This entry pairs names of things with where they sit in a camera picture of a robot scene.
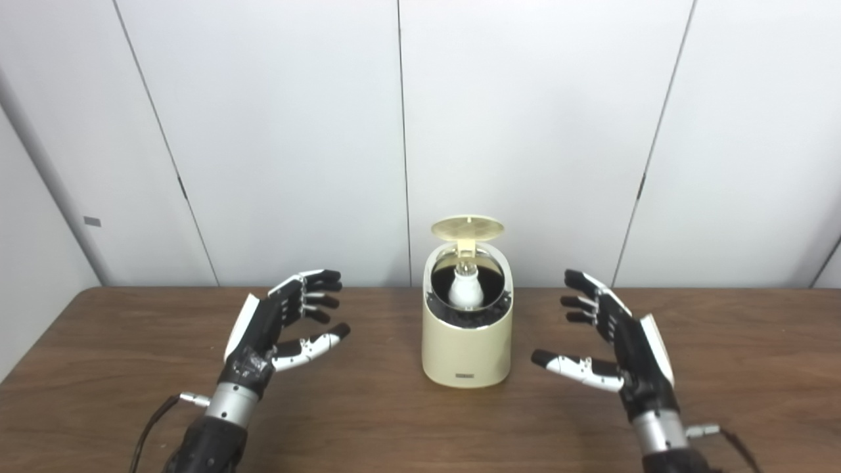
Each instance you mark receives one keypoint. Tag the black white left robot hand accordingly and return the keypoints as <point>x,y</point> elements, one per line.
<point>256,335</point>

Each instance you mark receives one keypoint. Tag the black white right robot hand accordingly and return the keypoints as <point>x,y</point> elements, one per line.
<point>644,368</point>

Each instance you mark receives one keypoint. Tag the cream-colored round bin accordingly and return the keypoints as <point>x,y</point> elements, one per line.
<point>466,351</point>

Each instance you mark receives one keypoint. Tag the small white plastic bottle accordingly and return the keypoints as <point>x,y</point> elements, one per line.
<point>466,292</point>

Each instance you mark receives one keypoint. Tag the cream round bin lid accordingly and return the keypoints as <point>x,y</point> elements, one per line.
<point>468,228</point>

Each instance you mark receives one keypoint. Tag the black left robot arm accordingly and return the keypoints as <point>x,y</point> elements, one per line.
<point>227,404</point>

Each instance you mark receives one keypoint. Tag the black bin liner bag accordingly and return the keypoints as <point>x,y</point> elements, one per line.
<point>460,318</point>

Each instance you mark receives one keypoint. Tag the black wall panel hinge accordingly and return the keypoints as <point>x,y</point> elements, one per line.
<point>641,185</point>
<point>182,187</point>

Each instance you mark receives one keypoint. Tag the small grey wall label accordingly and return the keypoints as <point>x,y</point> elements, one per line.
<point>92,221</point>

